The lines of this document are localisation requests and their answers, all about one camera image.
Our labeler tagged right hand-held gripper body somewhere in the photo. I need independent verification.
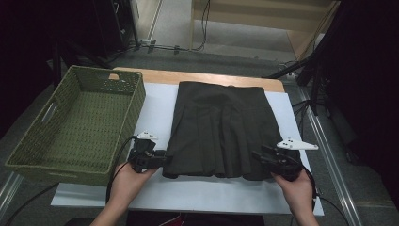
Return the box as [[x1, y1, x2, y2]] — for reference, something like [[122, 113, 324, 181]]
[[265, 137, 320, 183]]

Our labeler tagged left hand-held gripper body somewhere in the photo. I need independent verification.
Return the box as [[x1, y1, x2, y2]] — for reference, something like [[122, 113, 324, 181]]
[[127, 131, 159, 174]]

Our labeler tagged dark pleated skirt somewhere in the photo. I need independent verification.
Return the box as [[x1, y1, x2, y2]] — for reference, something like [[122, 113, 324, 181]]
[[162, 80, 283, 182]]

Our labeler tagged green woven basket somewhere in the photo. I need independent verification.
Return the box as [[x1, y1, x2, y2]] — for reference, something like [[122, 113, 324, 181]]
[[5, 64, 147, 188]]

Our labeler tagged person's right hand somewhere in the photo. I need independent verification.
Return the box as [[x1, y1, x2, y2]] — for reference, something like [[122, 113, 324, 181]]
[[271, 169, 315, 215]]

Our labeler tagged person's left hand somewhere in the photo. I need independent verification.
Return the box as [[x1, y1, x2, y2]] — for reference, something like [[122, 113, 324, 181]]
[[109, 161, 158, 209]]

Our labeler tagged white board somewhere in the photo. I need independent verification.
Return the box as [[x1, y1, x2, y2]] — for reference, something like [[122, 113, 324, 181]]
[[51, 82, 325, 217]]

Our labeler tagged black tripod stand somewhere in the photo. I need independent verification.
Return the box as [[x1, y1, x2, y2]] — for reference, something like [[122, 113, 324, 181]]
[[263, 46, 330, 117]]

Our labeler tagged dark curtain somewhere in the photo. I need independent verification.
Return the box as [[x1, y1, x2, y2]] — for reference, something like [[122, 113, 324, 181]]
[[316, 0, 399, 208]]

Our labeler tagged black metal stand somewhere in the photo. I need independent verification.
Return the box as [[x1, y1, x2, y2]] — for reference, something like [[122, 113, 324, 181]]
[[51, 40, 112, 89]]

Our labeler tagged light wooden shelf unit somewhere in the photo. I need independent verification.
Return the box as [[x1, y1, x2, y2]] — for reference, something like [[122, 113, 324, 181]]
[[189, 0, 342, 60]]

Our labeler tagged black cabinet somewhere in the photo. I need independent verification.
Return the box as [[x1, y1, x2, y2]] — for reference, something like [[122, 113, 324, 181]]
[[93, 0, 139, 59]]

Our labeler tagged left hand-held gripper cable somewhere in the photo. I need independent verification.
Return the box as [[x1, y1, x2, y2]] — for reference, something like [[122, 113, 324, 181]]
[[105, 135, 139, 204]]

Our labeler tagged hand-held gripper cable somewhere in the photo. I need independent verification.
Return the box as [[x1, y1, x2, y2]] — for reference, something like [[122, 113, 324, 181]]
[[300, 166, 318, 211], [105, 135, 139, 204]]

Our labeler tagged right hand-held gripper cable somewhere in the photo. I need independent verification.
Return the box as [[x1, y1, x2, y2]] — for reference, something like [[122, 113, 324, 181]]
[[300, 166, 318, 211]]

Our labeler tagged long metal rail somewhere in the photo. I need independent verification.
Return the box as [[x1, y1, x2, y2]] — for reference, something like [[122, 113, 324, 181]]
[[297, 88, 365, 226]]

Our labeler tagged black cable with clips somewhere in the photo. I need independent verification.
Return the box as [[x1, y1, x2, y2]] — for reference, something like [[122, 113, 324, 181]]
[[137, 39, 205, 55]]

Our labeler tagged thick black cable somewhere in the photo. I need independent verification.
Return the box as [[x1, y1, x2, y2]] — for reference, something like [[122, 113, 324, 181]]
[[3, 183, 60, 226]]

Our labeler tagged short metal rail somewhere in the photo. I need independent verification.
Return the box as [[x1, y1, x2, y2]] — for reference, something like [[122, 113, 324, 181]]
[[0, 171, 24, 218]]

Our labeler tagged hanging black cable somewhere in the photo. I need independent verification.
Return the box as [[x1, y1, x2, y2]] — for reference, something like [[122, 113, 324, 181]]
[[200, 0, 212, 51]]

